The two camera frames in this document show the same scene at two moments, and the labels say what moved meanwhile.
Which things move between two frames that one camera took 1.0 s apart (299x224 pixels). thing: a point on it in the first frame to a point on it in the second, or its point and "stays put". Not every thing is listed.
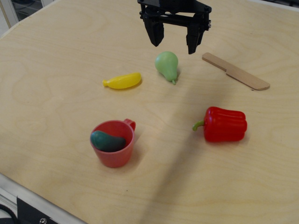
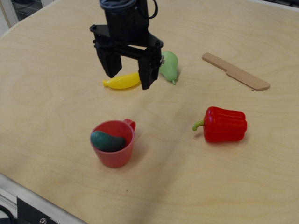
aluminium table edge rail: x=10 y=190 stays put
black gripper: x=189 y=12 to x=127 y=32
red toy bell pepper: x=222 y=125 stays put
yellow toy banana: x=123 y=81 stays put
